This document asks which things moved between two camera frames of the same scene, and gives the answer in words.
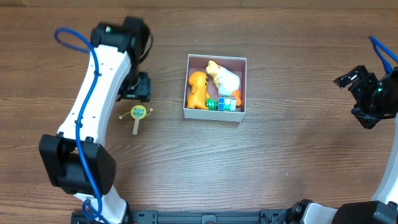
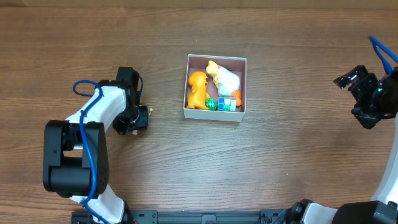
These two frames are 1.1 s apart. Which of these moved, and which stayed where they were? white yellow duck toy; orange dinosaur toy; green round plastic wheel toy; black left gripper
Moved: black left gripper
Stayed: white yellow duck toy; green round plastic wheel toy; orange dinosaur toy
